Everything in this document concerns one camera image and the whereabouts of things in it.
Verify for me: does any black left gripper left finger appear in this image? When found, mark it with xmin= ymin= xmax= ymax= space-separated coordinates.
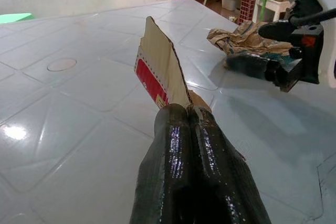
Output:
xmin=128 ymin=103 xmax=201 ymax=224

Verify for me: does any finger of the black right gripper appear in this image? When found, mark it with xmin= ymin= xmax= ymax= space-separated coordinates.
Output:
xmin=225 ymin=52 xmax=271 ymax=79
xmin=258 ymin=20 xmax=296 ymax=43

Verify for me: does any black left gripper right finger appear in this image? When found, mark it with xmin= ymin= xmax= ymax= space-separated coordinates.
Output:
xmin=187 ymin=105 xmax=271 ymax=224

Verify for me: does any brown paper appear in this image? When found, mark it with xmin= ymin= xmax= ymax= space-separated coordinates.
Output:
xmin=206 ymin=20 xmax=297 ymax=58

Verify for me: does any red white printed carton piece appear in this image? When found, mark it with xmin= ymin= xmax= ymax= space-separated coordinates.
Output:
xmin=133 ymin=16 xmax=192 ymax=110

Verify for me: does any small white stool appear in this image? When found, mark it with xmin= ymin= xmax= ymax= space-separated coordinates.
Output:
xmin=253 ymin=0 xmax=291 ymax=23

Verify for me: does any white storage box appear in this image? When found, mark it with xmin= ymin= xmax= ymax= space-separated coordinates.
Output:
xmin=221 ymin=0 xmax=238 ymax=9

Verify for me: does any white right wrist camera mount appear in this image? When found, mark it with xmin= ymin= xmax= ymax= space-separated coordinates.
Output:
xmin=285 ymin=0 xmax=336 ymax=89

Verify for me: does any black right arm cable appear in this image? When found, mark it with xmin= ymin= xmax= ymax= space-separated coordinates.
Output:
xmin=288 ymin=7 xmax=336 ymax=25

